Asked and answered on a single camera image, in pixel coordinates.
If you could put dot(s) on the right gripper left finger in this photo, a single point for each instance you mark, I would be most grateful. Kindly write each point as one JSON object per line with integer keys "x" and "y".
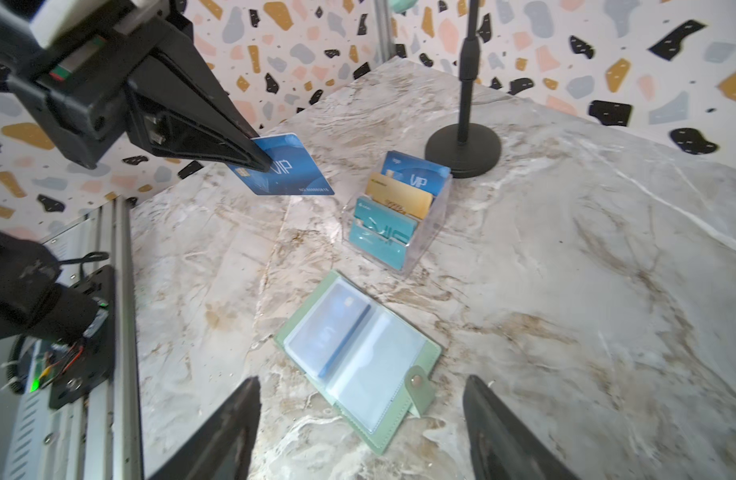
{"x": 222, "y": 447}

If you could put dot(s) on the mint green microphone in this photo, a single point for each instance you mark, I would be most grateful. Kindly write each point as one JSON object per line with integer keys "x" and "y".
{"x": 401, "y": 6}

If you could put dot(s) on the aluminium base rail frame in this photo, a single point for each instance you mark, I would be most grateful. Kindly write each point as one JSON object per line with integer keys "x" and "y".
{"x": 79, "y": 417}

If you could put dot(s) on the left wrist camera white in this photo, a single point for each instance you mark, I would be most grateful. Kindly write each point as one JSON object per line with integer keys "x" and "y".
{"x": 55, "y": 18}

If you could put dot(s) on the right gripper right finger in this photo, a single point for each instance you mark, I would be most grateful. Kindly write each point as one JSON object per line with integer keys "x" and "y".
{"x": 501, "y": 445}

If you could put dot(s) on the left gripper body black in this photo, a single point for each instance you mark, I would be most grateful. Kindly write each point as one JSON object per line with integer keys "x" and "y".
{"x": 74, "y": 89}

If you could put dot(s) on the yellow VIP card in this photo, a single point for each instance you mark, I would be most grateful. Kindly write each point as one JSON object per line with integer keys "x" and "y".
{"x": 399, "y": 196}

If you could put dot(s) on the black round microphone stand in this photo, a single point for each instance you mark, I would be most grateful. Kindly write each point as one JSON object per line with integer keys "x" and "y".
{"x": 467, "y": 148}

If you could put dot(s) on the blue VIP credit card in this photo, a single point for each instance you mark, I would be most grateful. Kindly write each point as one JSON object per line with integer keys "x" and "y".
{"x": 293, "y": 171}

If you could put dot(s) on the blue VIP card in stand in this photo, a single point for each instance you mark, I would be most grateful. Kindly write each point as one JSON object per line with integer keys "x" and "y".
{"x": 416, "y": 172}

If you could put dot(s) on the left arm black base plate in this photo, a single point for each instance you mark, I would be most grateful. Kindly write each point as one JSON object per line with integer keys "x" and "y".
{"x": 82, "y": 318}

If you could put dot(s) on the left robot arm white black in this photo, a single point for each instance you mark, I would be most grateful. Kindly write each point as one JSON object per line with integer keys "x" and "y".
{"x": 28, "y": 271}

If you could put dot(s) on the teal VIP card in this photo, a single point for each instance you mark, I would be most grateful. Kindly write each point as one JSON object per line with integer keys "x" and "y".
{"x": 382, "y": 232}

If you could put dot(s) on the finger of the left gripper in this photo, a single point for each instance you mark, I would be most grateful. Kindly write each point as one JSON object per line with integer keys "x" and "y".
{"x": 178, "y": 108}

